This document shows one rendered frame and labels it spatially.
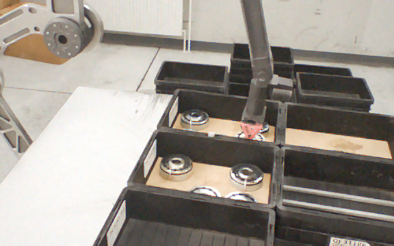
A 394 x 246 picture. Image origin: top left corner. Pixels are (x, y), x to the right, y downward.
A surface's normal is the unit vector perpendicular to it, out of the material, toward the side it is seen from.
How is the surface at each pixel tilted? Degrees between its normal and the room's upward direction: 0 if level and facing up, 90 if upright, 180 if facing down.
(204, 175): 0
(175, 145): 90
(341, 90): 90
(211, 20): 90
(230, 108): 90
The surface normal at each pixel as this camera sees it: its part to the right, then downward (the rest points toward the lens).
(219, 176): 0.04, -0.86
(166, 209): -0.19, 0.49
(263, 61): -0.08, 0.66
